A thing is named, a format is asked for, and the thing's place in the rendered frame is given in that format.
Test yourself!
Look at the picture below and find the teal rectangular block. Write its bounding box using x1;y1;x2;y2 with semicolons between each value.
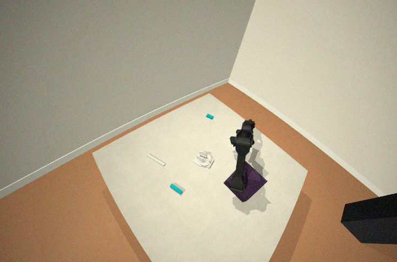
170;184;182;194

